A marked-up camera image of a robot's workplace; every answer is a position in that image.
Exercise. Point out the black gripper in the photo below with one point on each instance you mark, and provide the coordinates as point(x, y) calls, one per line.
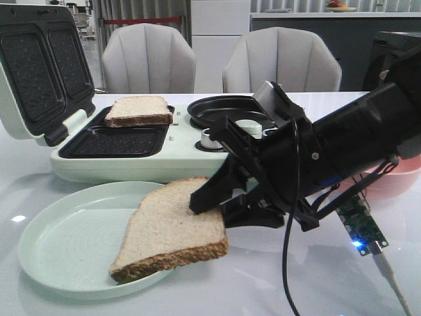
point(264, 179)

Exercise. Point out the bread slice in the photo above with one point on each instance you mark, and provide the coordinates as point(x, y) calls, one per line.
point(139, 111)
point(164, 233)

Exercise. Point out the pink plastic bowl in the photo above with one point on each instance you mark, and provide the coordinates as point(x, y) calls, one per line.
point(395, 183)

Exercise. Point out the green breakfast maker lid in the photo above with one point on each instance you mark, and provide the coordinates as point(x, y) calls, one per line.
point(46, 84)

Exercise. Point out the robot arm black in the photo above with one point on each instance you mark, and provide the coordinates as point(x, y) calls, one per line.
point(371, 133)

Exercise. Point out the green breakfast maker base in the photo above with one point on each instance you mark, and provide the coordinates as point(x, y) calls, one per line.
point(98, 154)

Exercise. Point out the left silver control knob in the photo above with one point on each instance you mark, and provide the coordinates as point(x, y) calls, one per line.
point(206, 141)

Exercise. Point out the silver control knob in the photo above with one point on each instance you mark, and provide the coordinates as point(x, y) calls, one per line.
point(268, 132)
point(206, 141)

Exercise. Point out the right silver control knob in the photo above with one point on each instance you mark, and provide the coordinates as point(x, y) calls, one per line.
point(268, 132)

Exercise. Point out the black round frying pan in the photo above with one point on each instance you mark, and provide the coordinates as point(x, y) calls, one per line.
point(204, 112)

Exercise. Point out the green circuit board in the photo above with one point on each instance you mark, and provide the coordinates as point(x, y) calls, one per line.
point(365, 234)

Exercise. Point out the right grey upholstered chair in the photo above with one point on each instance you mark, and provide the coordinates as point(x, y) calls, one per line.
point(299, 60)

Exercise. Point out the grey upholstered chair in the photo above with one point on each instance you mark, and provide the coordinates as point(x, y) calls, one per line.
point(299, 60)
point(148, 58)

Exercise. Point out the left grey upholstered chair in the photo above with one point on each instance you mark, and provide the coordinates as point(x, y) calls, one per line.
point(148, 58)

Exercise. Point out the light green round plate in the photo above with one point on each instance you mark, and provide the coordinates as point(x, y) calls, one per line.
point(69, 246)

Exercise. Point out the white cabinet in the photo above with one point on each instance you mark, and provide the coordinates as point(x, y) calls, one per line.
point(215, 28)

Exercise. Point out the red barrier belt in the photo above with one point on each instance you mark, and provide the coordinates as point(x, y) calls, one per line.
point(143, 20)

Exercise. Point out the fruit plate on counter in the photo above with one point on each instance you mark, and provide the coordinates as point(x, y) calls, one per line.
point(336, 6)

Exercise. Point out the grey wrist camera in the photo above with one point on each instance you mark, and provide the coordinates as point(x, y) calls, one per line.
point(276, 105)

